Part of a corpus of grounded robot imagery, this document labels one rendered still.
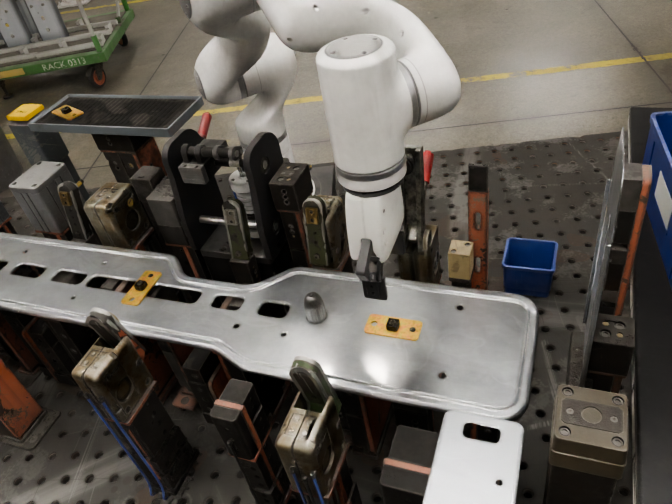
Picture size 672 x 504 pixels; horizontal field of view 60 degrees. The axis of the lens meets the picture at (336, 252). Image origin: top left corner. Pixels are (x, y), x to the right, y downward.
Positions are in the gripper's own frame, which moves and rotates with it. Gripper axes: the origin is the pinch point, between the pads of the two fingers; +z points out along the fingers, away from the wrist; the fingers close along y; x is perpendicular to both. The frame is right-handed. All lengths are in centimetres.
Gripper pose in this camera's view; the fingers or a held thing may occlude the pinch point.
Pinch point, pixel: (385, 269)
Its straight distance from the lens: 81.3
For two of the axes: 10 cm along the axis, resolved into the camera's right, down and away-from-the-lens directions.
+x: 9.3, 1.1, -3.5
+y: -3.3, 6.5, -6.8
